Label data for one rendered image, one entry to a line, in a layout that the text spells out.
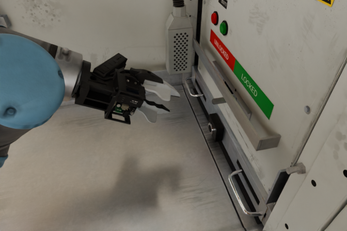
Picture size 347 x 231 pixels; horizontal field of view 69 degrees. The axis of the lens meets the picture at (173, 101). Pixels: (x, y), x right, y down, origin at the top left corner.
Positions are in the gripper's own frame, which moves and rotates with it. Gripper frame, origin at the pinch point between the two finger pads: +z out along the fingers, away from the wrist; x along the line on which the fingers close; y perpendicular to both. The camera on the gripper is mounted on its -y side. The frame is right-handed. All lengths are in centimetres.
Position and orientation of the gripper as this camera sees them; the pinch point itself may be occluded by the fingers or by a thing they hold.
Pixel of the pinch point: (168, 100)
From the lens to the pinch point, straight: 57.0
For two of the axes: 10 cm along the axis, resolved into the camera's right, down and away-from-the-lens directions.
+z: 8.4, 2.6, 4.7
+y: 2.3, 6.2, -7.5
